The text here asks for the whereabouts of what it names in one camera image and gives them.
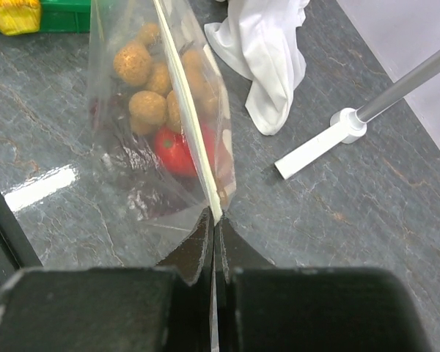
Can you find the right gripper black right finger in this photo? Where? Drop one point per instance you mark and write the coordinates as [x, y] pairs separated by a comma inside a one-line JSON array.
[[265, 308]]

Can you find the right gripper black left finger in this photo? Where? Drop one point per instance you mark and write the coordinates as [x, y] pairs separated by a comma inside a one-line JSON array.
[[165, 307]]

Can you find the clear dotted zip top bag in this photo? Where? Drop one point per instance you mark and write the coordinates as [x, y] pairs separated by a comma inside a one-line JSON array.
[[113, 25]]

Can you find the red yellow mango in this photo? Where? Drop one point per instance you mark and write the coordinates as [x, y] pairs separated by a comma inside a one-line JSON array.
[[172, 150]]

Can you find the brown longan bunch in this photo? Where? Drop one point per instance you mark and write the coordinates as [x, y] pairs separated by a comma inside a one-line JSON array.
[[154, 104]]

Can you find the purple grape bunch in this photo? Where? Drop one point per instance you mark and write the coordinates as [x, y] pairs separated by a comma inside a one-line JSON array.
[[129, 162]]

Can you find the silver clothes rack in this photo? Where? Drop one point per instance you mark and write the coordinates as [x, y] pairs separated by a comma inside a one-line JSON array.
[[349, 125]]

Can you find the white hanging shirt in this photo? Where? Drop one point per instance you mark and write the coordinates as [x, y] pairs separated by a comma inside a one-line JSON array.
[[258, 40]]

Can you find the green plastic basket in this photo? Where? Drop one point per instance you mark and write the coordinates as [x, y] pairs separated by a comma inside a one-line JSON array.
[[65, 16]]

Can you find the yellow banana bunch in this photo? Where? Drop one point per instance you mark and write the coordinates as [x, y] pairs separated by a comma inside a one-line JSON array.
[[20, 16]]

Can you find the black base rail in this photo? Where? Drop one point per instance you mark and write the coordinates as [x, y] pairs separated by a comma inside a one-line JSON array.
[[16, 252]]

